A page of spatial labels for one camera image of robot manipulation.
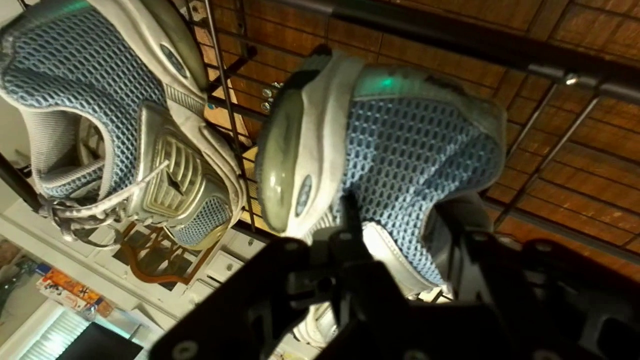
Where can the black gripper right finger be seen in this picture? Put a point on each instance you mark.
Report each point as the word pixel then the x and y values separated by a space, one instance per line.
pixel 551 300

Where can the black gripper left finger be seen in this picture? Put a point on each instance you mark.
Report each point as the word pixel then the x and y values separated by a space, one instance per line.
pixel 257 306

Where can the blue mesh trainer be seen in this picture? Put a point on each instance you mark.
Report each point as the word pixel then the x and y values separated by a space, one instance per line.
pixel 400 141
pixel 113 100

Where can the black metal wire shelf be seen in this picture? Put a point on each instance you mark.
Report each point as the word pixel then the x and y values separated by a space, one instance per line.
pixel 572 175

